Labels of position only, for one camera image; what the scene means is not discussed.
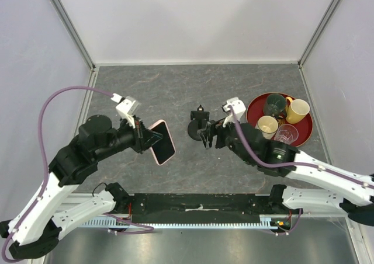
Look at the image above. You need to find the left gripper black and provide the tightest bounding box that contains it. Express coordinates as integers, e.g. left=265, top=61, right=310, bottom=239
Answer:
left=94, top=113, right=163, bottom=162

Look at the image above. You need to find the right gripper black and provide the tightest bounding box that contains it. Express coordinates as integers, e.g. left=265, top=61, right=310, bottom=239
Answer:
left=197, top=113, right=252, bottom=165

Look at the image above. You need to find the black phone stand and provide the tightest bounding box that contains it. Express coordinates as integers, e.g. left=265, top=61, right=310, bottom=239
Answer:
left=187, top=105, right=210, bottom=141

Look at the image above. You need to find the phone with pink case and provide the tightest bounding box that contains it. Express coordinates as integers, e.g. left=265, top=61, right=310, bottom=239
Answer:
left=149, top=120, right=176, bottom=166

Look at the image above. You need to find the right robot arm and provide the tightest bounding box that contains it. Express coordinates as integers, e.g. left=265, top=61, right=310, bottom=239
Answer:
left=198, top=120, right=373, bottom=226

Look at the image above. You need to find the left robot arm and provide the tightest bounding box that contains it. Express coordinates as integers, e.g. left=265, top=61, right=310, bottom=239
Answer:
left=1, top=115, right=163, bottom=263

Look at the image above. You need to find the round red tray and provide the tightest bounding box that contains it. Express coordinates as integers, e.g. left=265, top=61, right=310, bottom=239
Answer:
left=245, top=92, right=313, bottom=147

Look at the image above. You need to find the cream white cup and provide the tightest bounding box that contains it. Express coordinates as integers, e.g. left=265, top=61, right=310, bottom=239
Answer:
left=255, top=116, right=279, bottom=140

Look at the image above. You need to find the dark green mug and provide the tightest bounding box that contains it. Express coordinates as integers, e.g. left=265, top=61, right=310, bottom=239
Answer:
left=263, top=93, right=287, bottom=119

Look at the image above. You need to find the clear drinking glass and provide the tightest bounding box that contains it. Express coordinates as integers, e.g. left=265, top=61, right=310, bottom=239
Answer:
left=273, top=124, right=299, bottom=145

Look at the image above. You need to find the yellow mug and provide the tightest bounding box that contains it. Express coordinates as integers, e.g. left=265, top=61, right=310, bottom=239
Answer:
left=286, top=96, right=310, bottom=124

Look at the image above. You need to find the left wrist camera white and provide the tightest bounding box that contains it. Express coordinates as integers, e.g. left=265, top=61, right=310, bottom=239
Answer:
left=111, top=93, right=140, bottom=126

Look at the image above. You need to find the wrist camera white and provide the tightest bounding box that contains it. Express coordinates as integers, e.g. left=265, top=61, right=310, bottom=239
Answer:
left=111, top=93, right=140, bottom=126
left=221, top=97, right=246, bottom=127

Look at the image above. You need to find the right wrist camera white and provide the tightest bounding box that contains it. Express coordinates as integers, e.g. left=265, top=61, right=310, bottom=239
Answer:
left=221, top=97, right=246, bottom=127

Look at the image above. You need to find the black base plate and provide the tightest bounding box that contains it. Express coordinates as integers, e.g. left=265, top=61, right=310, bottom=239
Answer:
left=112, top=193, right=303, bottom=223

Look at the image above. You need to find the white cable duct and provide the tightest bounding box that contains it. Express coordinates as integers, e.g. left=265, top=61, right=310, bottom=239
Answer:
left=79, top=216, right=278, bottom=230

